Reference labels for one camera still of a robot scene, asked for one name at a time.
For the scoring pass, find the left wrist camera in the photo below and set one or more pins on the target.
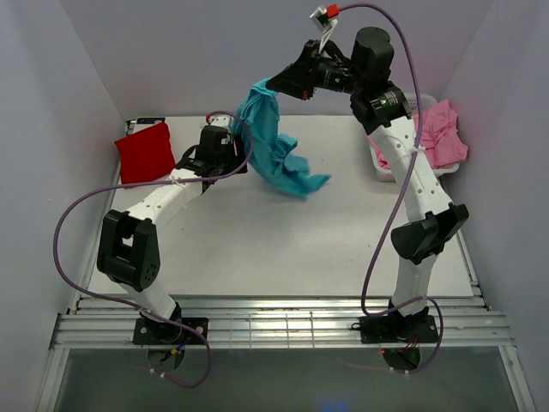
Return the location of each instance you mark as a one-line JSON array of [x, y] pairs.
[[219, 120]]

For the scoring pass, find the white plastic basket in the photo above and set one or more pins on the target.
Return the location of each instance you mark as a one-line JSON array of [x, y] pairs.
[[391, 154]]

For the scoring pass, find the pink t shirt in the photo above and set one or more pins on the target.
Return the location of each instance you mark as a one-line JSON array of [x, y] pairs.
[[439, 137]]

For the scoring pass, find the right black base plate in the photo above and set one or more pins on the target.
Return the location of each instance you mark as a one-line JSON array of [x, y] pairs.
[[395, 329]]

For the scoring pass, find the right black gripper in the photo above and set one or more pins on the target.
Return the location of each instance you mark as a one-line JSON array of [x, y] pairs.
[[308, 64]]

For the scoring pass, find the blue label plate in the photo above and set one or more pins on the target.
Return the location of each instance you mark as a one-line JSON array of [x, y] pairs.
[[150, 120]]

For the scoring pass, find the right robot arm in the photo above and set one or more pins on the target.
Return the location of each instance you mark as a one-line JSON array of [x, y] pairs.
[[383, 111]]

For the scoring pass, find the aluminium rail frame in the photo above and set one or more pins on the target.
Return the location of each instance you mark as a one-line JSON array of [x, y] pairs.
[[272, 271]]

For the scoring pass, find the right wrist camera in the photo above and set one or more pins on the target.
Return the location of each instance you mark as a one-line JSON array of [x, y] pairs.
[[325, 19]]

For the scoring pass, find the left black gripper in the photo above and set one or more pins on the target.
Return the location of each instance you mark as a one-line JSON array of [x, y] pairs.
[[238, 163]]

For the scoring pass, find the teal t shirt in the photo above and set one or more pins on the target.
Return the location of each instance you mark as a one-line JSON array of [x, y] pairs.
[[273, 157]]

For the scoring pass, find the folded red t shirt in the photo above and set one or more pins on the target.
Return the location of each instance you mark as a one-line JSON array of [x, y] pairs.
[[145, 155]]

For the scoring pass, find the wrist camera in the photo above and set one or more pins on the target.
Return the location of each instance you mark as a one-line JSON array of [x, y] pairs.
[[219, 120], [325, 19]]

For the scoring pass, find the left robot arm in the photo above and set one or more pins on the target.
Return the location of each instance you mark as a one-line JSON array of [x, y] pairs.
[[129, 252]]

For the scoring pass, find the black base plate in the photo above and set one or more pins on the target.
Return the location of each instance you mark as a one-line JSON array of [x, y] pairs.
[[395, 329], [148, 332]]

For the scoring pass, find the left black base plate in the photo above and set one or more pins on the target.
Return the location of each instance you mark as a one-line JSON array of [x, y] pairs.
[[148, 332]]

